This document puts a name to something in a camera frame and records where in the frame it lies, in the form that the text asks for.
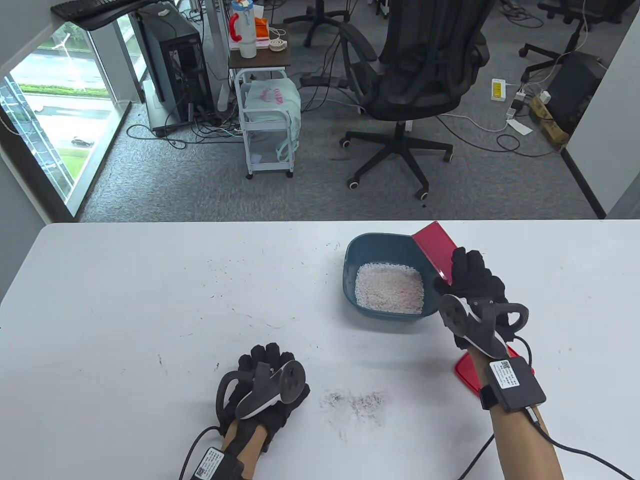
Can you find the black white right hand controller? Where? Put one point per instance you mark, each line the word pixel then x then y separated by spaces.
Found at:
pixel 470 325

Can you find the white power adapter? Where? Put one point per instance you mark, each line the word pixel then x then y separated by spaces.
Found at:
pixel 545 97

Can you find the black power strip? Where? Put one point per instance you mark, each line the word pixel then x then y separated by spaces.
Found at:
pixel 320 80

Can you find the pale green plastic bag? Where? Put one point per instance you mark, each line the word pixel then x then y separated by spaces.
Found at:
pixel 270 100

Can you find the white rolling cart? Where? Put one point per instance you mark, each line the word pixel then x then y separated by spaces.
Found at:
pixel 265 60

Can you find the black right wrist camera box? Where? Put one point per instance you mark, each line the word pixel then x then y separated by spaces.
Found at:
pixel 512 382

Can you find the large glass window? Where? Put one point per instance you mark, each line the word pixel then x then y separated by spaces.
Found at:
pixel 60 100

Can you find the person's right hand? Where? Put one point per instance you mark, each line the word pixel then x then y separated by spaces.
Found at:
pixel 475 277

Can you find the brown cardboard box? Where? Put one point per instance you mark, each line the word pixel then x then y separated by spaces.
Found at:
pixel 550 125

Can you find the white rice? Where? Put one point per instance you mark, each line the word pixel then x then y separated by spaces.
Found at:
pixel 390 290

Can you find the black white left hand controller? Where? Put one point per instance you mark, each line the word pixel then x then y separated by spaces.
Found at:
pixel 280 387

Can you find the teal plastic basin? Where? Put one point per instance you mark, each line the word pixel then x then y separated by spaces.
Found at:
pixel 352 250

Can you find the black floor box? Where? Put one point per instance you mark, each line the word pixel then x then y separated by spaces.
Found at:
pixel 572 90

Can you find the black white hand controller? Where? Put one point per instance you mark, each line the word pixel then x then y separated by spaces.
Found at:
pixel 470 325
pixel 280 387

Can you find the black chair base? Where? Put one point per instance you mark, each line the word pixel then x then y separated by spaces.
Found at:
pixel 320 15

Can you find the orange packet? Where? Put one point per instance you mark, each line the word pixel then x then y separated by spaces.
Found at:
pixel 261 27

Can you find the white power strip yellow label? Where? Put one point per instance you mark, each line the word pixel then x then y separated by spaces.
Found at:
pixel 498 90

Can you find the red plastic container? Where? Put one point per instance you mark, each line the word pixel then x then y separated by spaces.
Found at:
pixel 437 250

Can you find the person's left forearm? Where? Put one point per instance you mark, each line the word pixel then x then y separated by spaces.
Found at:
pixel 245 442

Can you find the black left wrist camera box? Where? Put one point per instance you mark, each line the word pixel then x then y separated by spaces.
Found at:
pixel 215 465

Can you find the black mesh office chair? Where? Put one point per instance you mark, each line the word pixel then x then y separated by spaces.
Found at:
pixel 425 75

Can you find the person's left hand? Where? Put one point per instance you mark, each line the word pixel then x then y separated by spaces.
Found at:
pixel 270 355

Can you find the black office chair with pole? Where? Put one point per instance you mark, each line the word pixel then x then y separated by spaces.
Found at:
pixel 600 10

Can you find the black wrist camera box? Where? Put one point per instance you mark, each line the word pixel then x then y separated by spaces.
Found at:
pixel 215 465
pixel 512 382

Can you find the white paper card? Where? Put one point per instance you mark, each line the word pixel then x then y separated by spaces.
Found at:
pixel 519 127

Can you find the white desk leg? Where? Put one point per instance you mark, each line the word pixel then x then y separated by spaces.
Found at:
pixel 215 50

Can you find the red container lid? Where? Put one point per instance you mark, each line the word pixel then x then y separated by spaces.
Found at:
pixel 467 372

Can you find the black computer tower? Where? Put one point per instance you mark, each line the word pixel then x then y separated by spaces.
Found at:
pixel 172 65

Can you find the black keyboard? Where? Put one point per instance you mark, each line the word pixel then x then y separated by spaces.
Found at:
pixel 85 7

